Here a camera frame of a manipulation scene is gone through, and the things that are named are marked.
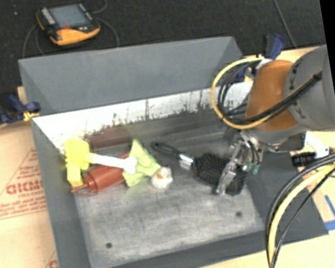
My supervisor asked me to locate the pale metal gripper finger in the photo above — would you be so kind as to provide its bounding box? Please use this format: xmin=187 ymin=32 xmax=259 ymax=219
xmin=209 ymin=163 xmax=240 ymax=196
xmin=221 ymin=166 xmax=248 ymax=192

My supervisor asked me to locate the black hairbrush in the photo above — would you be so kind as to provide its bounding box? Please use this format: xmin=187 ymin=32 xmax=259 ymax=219
xmin=149 ymin=127 xmax=252 ymax=209

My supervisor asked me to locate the white toy duck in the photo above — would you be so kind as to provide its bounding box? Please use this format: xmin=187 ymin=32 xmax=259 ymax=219
xmin=148 ymin=164 xmax=175 ymax=192

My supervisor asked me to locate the grey metal bin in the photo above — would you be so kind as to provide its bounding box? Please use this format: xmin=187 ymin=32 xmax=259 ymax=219
xmin=17 ymin=13 xmax=332 ymax=268

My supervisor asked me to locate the light green cloth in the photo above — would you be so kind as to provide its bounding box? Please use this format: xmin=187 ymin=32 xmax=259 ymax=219
xmin=116 ymin=135 xmax=165 ymax=189

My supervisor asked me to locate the white toy bone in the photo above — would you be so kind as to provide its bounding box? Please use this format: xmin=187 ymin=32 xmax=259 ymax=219
xmin=86 ymin=146 xmax=140 ymax=181

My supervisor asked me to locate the red-brown squeeze bottle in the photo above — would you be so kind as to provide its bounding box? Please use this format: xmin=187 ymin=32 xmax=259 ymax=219
xmin=65 ymin=153 xmax=136 ymax=198

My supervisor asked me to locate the red-brown flat block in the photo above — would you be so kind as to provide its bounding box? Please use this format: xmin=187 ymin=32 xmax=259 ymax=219
xmin=85 ymin=126 xmax=133 ymax=151

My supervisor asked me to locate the yellow plastic toy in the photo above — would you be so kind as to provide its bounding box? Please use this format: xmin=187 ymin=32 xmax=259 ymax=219
xmin=60 ymin=136 xmax=96 ymax=185

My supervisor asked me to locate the brown cardboard board, red print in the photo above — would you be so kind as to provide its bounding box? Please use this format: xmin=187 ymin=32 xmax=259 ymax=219
xmin=0 ymin=119 xmax=61 ymax=268

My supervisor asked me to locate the black cylinder on white bracket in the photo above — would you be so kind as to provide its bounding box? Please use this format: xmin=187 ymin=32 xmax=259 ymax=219
xmin=287 ymin=129 xmax=332 ymax=168

